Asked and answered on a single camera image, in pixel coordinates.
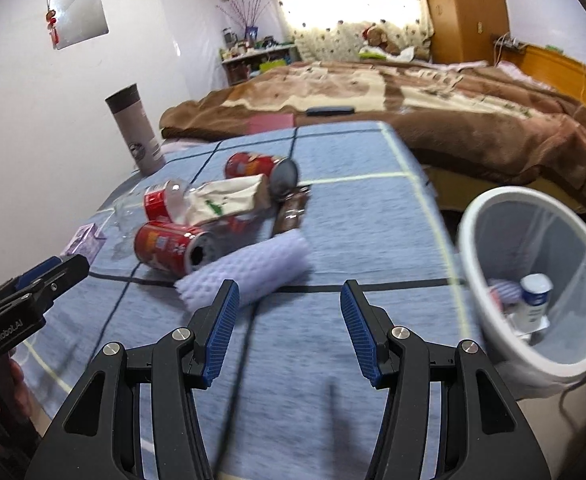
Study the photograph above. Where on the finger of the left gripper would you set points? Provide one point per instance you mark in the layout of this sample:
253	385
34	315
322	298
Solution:
42	268
53	284

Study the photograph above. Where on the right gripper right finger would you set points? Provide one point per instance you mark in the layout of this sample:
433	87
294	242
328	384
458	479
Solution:
483	433

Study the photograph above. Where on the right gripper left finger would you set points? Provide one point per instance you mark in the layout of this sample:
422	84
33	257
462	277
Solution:
96	432

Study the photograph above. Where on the purple milk carton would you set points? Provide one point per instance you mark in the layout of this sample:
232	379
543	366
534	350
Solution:
87	241

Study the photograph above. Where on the red chips can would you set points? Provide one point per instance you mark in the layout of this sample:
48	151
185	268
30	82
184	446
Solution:
175	249
281	172

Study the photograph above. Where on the clear plastic cola bottle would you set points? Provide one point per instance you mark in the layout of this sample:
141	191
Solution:
164	202

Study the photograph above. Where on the white yogurt cup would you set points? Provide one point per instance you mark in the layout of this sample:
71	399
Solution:
529	317

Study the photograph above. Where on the white paper bag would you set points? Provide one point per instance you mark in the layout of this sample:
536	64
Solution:
216	200

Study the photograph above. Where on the brown snack wrapper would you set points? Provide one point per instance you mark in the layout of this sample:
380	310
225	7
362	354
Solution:
292	210

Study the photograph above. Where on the white trash bin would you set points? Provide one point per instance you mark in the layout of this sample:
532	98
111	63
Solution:
523	255

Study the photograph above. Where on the person's left hand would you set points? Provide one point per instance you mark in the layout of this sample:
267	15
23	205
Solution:
14	400

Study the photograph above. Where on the grey thermos bottle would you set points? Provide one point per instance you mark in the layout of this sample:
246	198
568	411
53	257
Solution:
135	127

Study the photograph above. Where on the blue plaid tablecloth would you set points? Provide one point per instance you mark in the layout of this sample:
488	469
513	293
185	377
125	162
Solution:
290	401

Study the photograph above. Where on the pink notebook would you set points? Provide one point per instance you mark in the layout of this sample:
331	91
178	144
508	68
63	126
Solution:
269	122

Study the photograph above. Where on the red hanging ornament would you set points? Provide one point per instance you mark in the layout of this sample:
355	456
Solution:
51	19

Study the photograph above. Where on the cluttered white shelf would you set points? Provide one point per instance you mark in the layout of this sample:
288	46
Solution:
242	62

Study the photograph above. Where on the dried branches in vase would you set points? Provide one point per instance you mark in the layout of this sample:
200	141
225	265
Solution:
245	14

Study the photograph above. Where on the brown bed blanket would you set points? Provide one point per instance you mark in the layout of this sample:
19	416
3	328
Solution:
479	122

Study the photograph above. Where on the wooden headboard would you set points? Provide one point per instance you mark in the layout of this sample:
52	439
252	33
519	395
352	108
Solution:
565	74

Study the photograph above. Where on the dotted window curtain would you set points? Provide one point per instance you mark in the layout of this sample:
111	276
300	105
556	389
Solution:
332	30

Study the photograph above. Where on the teddy bear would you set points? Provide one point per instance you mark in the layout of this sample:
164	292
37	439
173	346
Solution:
375	36

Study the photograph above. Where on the wooden wardrobe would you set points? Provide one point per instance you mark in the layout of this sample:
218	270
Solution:
465	30

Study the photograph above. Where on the wall mirror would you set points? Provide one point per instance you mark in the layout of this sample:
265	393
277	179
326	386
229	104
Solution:
79	20

